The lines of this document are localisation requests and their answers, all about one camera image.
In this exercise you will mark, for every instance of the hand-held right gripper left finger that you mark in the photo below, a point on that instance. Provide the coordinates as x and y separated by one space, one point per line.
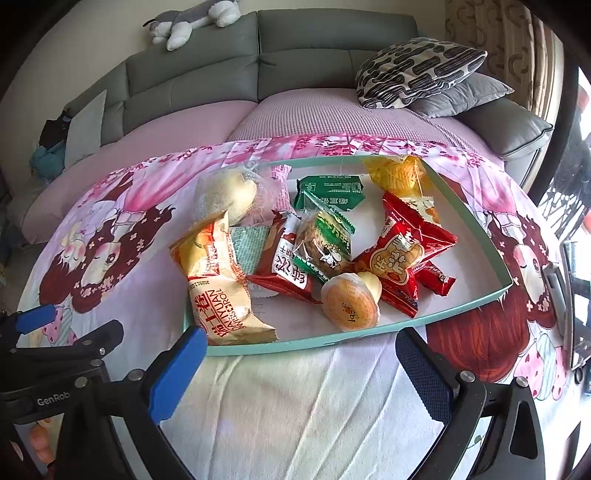
178 369

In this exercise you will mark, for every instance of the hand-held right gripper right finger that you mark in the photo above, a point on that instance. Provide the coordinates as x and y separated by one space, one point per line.
422 369

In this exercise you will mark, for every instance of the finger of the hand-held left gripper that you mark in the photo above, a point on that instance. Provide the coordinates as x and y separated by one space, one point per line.
32 318
83 344

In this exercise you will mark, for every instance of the small red snack packet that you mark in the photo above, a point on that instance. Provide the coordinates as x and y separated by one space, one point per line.
436 279

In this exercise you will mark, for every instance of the orange roll cake packet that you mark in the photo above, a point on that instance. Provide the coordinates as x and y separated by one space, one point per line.
217 286

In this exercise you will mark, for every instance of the teal-edged white tray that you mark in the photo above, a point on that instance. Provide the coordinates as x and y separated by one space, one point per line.
466 281

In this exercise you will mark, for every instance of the orange jelly cup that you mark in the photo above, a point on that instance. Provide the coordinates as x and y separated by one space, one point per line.
348 304

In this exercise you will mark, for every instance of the large red snack packet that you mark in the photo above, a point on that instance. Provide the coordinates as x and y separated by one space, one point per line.
401 249

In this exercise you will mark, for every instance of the mint striped snack packet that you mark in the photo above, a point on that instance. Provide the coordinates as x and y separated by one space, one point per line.
249 249

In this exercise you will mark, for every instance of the red-brown snack packet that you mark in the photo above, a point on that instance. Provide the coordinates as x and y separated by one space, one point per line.
286 263

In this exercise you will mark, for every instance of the clear green-trimmed pastry packet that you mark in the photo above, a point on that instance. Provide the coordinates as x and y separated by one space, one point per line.
323 244

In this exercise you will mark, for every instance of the yellow bun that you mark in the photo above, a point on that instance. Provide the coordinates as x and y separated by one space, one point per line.
226 196

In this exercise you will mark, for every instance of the yellow snack packet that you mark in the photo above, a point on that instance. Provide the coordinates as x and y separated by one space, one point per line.
397 175

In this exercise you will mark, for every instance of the dark green snack packet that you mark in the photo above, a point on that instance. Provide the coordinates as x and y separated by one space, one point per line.
332 187

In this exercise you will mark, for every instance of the person's left hand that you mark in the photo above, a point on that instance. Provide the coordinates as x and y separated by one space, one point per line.
40 441

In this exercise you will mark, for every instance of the teal cloth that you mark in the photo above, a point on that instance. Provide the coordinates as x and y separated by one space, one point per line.
46 159

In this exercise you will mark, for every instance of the pink printed blanket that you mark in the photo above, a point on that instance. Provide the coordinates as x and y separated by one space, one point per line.
152 175

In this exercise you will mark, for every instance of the dark bag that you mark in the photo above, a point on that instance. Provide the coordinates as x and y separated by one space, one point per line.
53 131

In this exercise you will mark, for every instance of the white cushion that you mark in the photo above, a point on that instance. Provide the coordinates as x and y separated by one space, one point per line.
85 129

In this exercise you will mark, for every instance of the pink snack packet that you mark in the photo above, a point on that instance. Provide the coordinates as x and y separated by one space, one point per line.
280 177

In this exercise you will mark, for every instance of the black metal rack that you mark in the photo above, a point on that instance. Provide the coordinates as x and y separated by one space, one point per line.
568 184

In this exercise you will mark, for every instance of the grey pillow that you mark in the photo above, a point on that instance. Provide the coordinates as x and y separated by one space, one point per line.
466 97

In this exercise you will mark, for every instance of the grey leather sofa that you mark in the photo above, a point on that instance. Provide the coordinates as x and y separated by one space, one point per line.
194 78

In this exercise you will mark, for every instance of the black and white patterned pillow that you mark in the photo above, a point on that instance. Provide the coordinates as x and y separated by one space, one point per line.
415 69

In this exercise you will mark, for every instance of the grey and white plush toy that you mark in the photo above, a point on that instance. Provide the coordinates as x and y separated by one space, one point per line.
184 25

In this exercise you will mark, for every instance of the beige patterned curtain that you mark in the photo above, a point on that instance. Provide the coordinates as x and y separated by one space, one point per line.
503 41

